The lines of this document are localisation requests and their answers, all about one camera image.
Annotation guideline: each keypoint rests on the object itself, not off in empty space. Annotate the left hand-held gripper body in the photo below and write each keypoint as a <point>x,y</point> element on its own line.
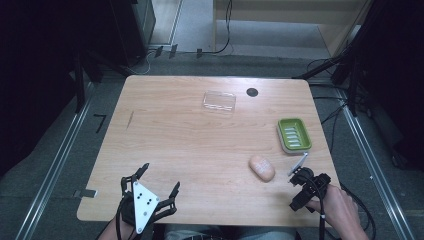
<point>144,203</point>

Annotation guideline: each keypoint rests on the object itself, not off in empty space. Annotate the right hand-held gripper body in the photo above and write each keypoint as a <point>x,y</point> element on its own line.
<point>316,186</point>

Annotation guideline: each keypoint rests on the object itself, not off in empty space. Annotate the peach soap bar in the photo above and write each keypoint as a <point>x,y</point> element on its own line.
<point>262,168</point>

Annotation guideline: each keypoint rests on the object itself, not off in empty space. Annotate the green soap dish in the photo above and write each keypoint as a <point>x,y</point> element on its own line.
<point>294,135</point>

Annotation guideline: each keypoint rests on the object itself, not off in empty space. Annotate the person's right hand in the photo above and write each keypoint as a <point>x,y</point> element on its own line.
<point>338,208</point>

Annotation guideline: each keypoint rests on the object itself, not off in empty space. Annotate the person's left hand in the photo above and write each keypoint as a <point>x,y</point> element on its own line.
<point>111,233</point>

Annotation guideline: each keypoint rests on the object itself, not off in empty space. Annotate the grey tape strip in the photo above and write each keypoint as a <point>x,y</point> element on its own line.
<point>85,193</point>

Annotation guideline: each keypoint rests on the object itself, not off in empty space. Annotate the black tape corner mark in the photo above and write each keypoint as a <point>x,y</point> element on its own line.
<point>100,121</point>

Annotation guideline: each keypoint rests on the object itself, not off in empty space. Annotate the black table grommet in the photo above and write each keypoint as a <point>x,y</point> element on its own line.
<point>252,92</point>

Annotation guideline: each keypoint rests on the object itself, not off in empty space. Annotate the clear plastic lid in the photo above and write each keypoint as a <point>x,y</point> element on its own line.
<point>219,101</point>

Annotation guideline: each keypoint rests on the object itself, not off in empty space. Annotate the black stand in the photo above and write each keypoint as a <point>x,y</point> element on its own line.
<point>81,76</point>
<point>336,63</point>

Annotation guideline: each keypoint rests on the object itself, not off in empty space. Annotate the black cabinet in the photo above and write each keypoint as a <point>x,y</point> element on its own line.
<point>131,30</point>

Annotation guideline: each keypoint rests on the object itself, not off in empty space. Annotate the light wooden furniture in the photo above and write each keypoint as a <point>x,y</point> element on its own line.
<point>286,20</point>

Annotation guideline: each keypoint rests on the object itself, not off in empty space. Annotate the metal floor rail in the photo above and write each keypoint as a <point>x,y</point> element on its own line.
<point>375,166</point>
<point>55,163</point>

